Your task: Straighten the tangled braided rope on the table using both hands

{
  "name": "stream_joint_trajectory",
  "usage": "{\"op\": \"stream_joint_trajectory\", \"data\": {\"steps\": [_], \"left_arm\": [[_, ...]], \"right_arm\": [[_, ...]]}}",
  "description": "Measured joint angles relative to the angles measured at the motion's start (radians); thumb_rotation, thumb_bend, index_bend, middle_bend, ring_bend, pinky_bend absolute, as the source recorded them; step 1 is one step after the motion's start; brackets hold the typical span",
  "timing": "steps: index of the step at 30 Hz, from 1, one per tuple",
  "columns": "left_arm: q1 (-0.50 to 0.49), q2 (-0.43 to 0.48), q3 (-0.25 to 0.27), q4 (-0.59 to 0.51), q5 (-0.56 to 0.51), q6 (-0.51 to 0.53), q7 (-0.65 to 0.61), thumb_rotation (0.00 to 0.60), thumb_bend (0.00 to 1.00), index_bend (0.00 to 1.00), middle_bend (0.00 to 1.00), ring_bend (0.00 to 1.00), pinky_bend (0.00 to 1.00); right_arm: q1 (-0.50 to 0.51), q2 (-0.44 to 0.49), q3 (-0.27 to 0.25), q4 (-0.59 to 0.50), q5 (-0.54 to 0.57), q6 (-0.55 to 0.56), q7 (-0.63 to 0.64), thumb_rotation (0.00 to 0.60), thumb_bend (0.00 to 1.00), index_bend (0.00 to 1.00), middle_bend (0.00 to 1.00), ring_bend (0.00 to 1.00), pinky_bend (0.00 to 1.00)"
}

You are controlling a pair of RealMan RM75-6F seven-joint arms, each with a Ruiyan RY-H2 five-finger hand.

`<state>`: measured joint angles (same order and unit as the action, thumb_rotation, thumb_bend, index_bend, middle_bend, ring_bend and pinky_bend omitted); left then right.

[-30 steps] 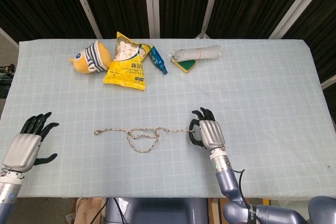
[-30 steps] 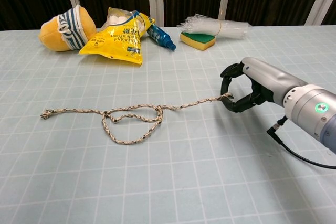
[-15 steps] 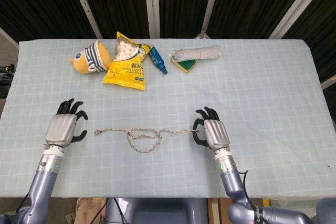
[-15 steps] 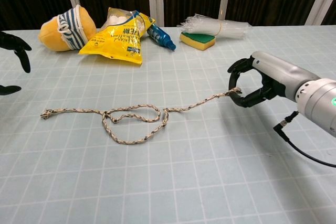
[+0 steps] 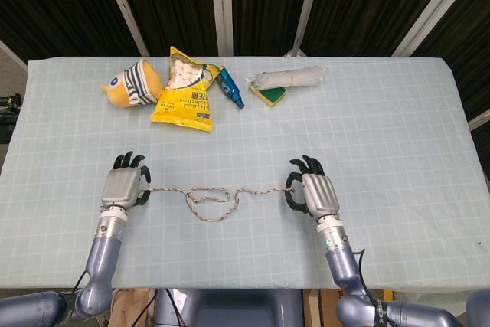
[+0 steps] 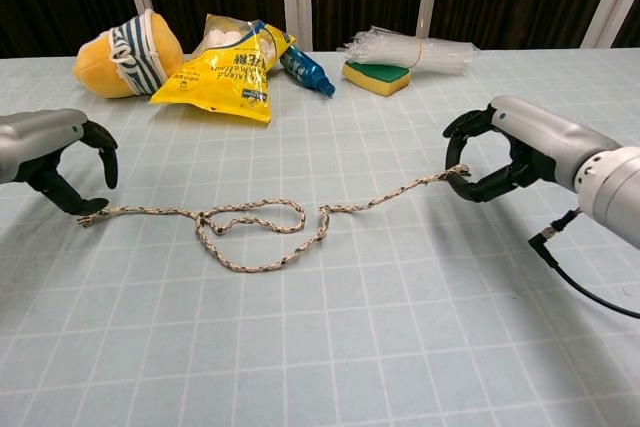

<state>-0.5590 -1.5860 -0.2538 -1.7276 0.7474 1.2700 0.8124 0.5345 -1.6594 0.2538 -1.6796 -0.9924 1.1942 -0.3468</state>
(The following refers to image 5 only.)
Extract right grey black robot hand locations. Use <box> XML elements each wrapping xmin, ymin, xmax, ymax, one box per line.
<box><xmin>285</xmin><ymin>154</ymin><xmax>343</xmax><ymax>220</ymax></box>

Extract blue tube with cap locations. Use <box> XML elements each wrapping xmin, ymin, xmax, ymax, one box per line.
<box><xmin>217</xmin><ymin>66</ymin><xmax>246</xmax><ymax>109</ymax></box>

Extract yellow marshmallow bag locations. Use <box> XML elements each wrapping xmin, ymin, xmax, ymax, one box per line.
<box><xmin>149</xmin><ymin>45</ymin><xmax>224</xmax><ymax>133</ymax></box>

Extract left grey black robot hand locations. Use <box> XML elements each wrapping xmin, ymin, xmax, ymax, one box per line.
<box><xmin>100</xmin><ymin>152</ymin><xmax>152</xmax><ymax>211</ymax></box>

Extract beige speckled braided rope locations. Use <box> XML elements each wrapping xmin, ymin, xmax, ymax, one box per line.
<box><xmin>147</xmin><ymin>185</ymin><xmax>296</xmax><ymax>223</ymax></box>

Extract blue-grey robot torso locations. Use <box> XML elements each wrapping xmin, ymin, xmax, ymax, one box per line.
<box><xmin>154</xmin><ymin>287</ymin><xmax>304</xmax><ymax>327</ymax></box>

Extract clear plastic straw bundle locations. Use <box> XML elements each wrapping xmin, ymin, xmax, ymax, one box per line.
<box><xmin>246</xmin><ymin>65</ymin><xmax>328</xmax><ymax>89</ymax></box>

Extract wooden table support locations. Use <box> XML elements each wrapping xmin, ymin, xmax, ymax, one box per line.
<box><xmin>109</xmin><ymin>288</ymin><xmax>157</xmax><ymax>327</ymax></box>
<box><xmin>302</xmin><ymin>287</ymin><xmax>342</xmax><ymax>327</ymax></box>

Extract yellow green sponge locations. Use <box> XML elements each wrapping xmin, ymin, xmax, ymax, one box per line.
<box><xmin>249</xmin><ymin>83</ymin><xmax>289</xmax><ymax>107</ymax></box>

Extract black equipment stand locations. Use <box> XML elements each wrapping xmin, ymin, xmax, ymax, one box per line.
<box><xmin>0</xmin><ymin>93</ymin><xmax>22</xmax><ymax>145</ymax></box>

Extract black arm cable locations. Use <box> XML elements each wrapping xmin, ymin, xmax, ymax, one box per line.
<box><xmin>70</xmin><ymin>268</ymin><xmax>93</xmax><ymax>294</ymax></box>
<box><xmin>352</xmin><ymin>249</ymin><xmax>390</xmax><ymax>327</ymax></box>

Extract white frame post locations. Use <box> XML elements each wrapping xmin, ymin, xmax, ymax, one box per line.
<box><xmin>208</xmin><ymin>0</ymin><xmax>234</xmax><ymax>57</ymax></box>
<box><xmin>283</xmin><ymin>0</ymin><xmax>326</xmax><ymax>58</ymax></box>
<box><xmin>391</xmin><ymin>0</ymin><xmax>472</xmax><ymax>58</ymax></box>
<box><xmin>96</xmin><ymin>0</ymin><xmax>150</xmax><ymax>57</ymax></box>

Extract yellow plush toy striped hat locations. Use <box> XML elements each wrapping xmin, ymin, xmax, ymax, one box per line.
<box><xmin>100</xmin><ymin>59</ymin><xmax>163</xmax><ymax>108</ymax></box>

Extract light blue checked tablecloth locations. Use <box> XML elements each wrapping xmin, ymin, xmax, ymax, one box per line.
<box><xmin>0</xmin><ymin>55</ymin><xmax>490</xmax><ymax>292</ymax></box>

